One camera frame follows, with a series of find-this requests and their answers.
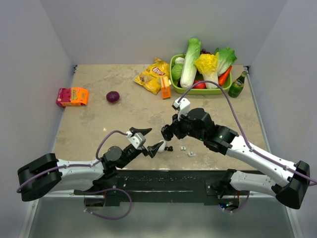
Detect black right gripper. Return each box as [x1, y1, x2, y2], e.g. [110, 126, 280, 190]
[168, 110, 206, 141]

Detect black earbud charging case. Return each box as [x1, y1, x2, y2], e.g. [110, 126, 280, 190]
[161, 124, 173, 141]

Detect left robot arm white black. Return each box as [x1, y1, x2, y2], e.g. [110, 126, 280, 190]
[16, 127, 166, 202]

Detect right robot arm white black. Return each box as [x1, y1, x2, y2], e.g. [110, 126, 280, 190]
[161, 108, 310, 209]

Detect white earbud charging case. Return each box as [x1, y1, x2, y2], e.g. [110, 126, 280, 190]
[158, 140, 166, 153]

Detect white earbud far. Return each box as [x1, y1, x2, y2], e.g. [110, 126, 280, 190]
[188, 151, 196, 157]

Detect green plastic basket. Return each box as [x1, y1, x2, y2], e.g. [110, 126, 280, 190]
[170, 54, 232, 95]

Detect red tomato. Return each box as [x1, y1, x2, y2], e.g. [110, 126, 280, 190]
[193, 80, 206, 89]

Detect orange small carton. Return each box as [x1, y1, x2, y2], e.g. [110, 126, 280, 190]
[160, 76, 171, 100]

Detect green white napa cabbage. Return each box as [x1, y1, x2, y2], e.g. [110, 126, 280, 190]
[180, 38, 202, 89]

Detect red onion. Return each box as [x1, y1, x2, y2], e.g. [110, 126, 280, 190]
[106, 91, 120, 103]

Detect round green cabbage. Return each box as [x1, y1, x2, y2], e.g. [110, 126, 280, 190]
[171, 63, 183, 81]

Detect orange carrot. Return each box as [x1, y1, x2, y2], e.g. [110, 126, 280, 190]
[218, 66, 232, 86]

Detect yellow Lays chips bag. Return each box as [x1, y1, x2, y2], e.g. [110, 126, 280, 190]
[134, 58, 170, 95]

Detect green glass bottle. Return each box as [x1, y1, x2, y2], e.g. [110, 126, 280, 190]
[228, 71, 248, 98]

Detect yellow napa cabbage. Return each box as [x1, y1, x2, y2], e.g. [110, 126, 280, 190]
[194, 53, 218, 83]

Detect white cauliflower piece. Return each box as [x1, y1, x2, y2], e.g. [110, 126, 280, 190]
[174, 57, 185, 64]

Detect dark grapes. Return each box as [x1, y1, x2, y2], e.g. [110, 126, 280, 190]
[201, 49, 211, 55]

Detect green leaf lettuce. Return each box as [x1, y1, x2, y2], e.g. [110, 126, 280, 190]
[215, 47, 237, 76]

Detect pink orange snack box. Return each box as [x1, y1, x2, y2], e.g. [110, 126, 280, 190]
[56, 87, 89, 107]

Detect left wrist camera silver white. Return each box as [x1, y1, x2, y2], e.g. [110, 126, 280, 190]
[126, 131, 146, 150]

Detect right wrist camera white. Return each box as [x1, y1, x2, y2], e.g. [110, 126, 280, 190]
[172, 97, 191, 121]

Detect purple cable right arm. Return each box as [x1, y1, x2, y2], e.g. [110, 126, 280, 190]
[178, 80, 317, 186]

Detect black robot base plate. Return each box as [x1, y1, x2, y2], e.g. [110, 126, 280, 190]
[74, 170, 238, 206]

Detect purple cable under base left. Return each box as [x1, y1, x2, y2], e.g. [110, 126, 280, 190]
[83, 186, 133, 220]

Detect purple cable under base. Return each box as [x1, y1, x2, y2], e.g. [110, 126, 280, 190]
[221, 190, 251, 214]
[83, 186, 133, 220]

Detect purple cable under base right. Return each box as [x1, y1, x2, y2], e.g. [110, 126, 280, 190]
[221, 190, 251, 214]

